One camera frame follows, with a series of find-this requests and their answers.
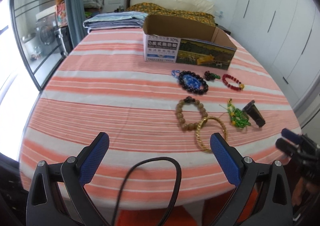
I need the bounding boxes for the folded blue striped blanket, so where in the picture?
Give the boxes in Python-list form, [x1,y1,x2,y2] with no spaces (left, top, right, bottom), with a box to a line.
[83,11,148,33]

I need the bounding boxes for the tan wooden bead bracelet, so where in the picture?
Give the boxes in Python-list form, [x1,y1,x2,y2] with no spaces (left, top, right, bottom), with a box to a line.
[175,96,208,131]

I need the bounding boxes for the checkered clothes pile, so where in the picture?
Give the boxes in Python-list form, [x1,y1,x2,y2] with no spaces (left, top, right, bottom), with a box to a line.
[82,0,105,9]

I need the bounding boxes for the blue crystal bracelet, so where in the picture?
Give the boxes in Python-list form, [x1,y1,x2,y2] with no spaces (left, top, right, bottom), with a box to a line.
[171,69,201,90]

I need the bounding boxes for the cardboard box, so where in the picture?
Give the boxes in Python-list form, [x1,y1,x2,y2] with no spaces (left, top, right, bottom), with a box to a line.
[143,15,237,70]

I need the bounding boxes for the black small case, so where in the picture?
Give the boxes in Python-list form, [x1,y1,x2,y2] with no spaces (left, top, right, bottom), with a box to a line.
[242,100,266,127]

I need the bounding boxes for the green bead necklace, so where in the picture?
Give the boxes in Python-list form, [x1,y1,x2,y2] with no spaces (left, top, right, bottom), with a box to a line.
[219,98,252,131]

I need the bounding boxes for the white wardrobe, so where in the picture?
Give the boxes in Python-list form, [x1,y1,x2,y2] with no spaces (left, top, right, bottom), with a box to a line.
[230,0,319,111]

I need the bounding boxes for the dark bead bracelet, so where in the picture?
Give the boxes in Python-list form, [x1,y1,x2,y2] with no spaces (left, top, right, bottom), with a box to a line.
[177,70,209,96]

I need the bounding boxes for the washing machine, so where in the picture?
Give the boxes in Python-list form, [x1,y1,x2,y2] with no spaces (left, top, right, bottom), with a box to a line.
[35,8,71,57]

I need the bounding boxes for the pink striped bedspread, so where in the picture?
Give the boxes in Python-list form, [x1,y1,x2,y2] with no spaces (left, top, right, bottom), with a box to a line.
[20,28,301,207]

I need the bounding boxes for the black cable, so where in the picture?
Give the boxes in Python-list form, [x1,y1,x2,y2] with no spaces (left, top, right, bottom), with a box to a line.
[110,156,182,226]

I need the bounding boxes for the glass sliding door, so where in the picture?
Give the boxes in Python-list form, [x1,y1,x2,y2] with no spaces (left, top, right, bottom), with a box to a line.
[9,0,73,91]

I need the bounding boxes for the orange floral duvet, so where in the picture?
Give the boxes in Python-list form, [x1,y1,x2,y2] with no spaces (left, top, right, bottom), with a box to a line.
[126,2,216,27]

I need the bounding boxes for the right hand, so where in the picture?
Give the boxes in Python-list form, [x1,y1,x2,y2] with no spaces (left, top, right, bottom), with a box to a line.
[292,177,319,206]

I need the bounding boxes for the red bead bracelet yellow bead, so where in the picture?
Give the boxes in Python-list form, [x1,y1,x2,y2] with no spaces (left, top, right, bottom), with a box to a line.
[222,74,245,91]

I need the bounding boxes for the gold bangle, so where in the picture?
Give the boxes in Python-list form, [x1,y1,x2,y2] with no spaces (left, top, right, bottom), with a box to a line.
[195,115,228,154]

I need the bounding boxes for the cream pillow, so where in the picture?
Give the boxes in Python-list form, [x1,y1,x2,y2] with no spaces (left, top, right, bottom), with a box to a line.
[130,0,214,15]

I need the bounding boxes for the small dark green-bead bracelet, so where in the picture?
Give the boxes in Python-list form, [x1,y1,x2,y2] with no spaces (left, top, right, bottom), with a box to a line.
[203,70,221,83]

